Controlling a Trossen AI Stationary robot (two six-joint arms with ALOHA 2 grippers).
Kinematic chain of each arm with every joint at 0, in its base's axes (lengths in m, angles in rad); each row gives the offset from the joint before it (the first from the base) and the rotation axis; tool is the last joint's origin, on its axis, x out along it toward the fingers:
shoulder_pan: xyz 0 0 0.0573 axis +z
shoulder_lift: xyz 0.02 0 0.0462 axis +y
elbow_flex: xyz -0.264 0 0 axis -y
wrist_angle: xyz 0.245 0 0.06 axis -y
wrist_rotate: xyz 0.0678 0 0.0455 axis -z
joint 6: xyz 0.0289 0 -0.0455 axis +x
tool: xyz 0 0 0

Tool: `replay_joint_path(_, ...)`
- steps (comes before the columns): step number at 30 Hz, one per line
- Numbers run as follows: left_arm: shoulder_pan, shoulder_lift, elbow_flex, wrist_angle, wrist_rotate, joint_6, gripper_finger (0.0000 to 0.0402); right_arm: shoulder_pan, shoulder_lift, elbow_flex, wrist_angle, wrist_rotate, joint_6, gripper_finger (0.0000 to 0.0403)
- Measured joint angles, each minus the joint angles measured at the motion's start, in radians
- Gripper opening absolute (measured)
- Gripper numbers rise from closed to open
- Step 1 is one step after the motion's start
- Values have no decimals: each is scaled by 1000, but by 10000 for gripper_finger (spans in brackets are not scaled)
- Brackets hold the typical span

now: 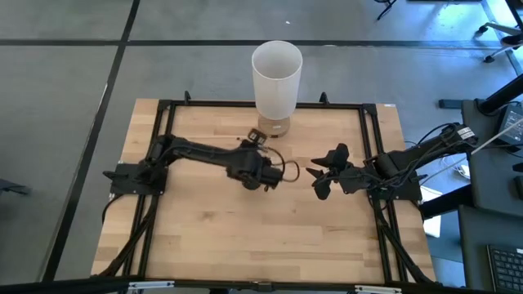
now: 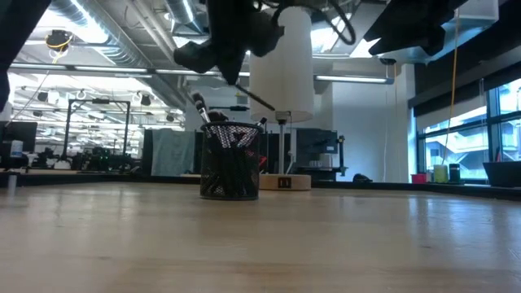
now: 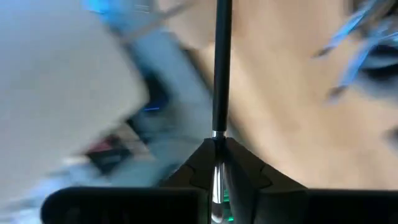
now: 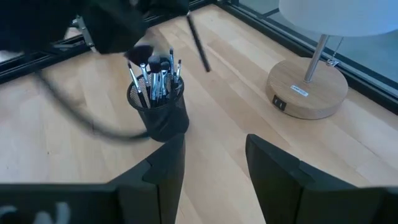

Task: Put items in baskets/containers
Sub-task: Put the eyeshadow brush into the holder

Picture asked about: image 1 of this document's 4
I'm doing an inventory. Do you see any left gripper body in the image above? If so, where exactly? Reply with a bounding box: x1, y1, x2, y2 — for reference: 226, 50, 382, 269
239, 149, 286, 192

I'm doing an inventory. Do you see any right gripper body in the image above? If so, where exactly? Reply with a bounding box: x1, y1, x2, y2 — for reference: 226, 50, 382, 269
306, 161, 375, 195

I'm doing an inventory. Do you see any white paper sheet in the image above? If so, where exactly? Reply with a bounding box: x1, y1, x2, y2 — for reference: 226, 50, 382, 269
420, 185, 445, 238

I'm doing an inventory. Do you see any dark grey desk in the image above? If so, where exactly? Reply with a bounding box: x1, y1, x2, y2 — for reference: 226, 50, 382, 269
457, 203, 523, 293
461, 100, 523, 217

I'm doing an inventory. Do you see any black chair leg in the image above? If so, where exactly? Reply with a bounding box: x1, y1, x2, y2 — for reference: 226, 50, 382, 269
374, 0, 398, 21

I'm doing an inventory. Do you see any grey desk device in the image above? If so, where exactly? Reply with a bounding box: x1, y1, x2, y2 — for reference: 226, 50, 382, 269
494, 104, 523, 146

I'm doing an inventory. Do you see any black keyboard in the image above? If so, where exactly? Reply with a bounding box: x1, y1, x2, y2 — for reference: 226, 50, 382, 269
485, 243, 523, 293

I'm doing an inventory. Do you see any grey office chair base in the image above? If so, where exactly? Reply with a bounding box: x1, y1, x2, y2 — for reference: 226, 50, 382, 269
477, 20, 523, 65

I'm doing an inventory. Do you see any dark floor object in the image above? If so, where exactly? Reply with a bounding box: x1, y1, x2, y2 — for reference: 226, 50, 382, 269
0, 178, 33, 197

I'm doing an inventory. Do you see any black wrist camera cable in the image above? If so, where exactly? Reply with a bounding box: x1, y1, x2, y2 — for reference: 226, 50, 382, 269
265, 145, 302, 184

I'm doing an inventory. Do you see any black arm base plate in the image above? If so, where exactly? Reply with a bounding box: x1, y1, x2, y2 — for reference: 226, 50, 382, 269
364, 169, 423, 202
102, 162, 168, 196

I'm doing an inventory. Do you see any black aluminium table frame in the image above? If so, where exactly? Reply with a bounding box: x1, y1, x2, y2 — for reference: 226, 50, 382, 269
92, 90, 438, 287

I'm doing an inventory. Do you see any silver rail bracket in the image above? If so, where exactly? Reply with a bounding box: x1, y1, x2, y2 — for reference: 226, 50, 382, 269
127, 280, 176, 292
354, 284, 404, 294

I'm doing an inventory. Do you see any white cable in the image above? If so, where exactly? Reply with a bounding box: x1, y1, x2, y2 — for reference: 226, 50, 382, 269
469, 118, 523, 155

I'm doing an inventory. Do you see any black camera mount rail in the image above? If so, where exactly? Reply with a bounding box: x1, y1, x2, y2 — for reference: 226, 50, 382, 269
0, 277, 523, 294

